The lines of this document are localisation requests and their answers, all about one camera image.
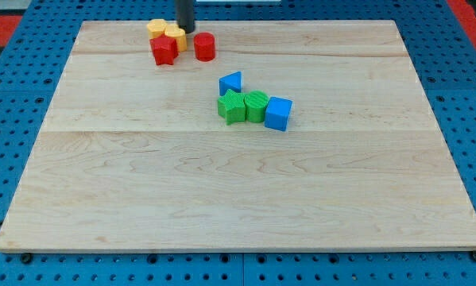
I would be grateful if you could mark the yellow hexagon block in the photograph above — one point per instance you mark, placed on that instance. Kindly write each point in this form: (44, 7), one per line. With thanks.
(156, 28)

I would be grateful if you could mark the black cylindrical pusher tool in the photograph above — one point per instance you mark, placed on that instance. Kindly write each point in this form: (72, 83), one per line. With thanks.
(185, 15)

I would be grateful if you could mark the yellow heart block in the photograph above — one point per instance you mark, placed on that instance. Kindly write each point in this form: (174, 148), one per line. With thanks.
(178, 34)

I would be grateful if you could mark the blue triangle block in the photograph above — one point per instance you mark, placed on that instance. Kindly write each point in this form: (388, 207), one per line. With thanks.
(232, 82)

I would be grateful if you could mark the green cylinder block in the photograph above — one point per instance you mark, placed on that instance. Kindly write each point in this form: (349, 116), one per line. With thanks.
(256, 103)

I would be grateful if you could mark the green star block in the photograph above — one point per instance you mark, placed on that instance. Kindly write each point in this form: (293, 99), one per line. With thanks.
(231, 107)

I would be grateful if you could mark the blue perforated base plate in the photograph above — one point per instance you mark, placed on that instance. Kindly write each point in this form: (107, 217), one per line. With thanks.
(34, 58)

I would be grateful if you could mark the red star block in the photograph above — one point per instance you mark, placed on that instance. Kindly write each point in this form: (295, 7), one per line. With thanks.
(164, 50)

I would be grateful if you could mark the light wooden board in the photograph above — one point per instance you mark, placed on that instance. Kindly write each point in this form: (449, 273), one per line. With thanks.
(133, 157)

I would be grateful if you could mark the blue cube block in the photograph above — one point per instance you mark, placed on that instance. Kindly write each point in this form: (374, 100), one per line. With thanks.
(277, 113)

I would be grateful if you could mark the red cylinder block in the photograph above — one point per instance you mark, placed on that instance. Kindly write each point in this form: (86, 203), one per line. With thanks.
(204, 46)

